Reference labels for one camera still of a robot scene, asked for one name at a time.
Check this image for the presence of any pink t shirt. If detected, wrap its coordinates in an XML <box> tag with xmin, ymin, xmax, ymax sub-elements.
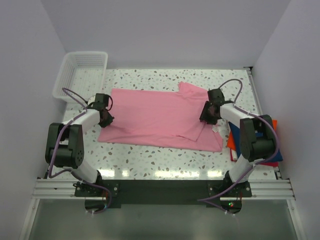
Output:
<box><xmin>98</xmin><ymin>81</ymin><xmax>223</xmax><ymax>152</ymax></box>

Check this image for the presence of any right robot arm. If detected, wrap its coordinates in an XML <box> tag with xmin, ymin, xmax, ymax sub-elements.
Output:
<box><xmin>199</xmin><ymin>88</ymin><xmax>279</xmax><ymax>197</ymax></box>

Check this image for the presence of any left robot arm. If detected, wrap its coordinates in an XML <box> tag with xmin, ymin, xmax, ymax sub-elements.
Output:
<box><xmin>45</xmin><ymin>93</ymin><xmax>114</xmax><ymax>196</ymax></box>

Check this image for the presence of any white plastic basket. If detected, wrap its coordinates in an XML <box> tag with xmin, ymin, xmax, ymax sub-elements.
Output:
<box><xmin>52</xmin><ymin>51</ymin><xmax>108</xmax><ymax>103</ymax></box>

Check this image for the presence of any orange folded t shirt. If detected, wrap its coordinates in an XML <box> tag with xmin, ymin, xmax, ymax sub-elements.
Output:
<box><xmin>226</xmin><ymin>119</ymin><xmax>278</xmax><ymax>151</ymax></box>

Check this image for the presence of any red folded t shirt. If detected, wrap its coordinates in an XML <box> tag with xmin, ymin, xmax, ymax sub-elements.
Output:
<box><xmin>229</xmin><ymin>149</ymin><xmax>279</xmax><ymax>167</ymax></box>

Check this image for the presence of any blue folded t shirt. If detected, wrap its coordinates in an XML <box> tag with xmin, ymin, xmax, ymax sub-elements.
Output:
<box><xmin>228</xmin><ymin>122</ymin><xmax>283</xmax><ymax>163</ymax></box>

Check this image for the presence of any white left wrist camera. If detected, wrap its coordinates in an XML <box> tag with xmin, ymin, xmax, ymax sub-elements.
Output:
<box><xmin>87</xmin><ymin>95</ymin><xmax>96</xmax><ymax>105</ymax></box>

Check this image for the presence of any aluminium right side rail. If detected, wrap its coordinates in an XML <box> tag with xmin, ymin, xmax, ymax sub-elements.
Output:
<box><xmin>244</xmin><ymin>67</ymin><xmax>283</xmax><ymax>180</ymax></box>

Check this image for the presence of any aluminium rail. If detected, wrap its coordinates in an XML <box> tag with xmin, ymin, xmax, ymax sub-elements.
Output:
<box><xmin>32</xmin><ymin>179</ymin><xmax>295</xmax><ymax>200</ymax></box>
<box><xmin>244</xmin><ymin>67</ymin><xmax>283</xmax><ymax>180</ymax></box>

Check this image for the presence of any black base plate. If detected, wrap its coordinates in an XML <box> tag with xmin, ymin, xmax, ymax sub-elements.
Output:
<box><xmin>73</xmin><ymin>180</ymin><xmax>253</xmax><ymax>214</ymax></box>

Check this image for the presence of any aluminium front rail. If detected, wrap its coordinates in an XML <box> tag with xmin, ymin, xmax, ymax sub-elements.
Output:
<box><xmin>32</xmin><ymin>179</ymin><xmax>295</xmax><ymax>200</ymax></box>

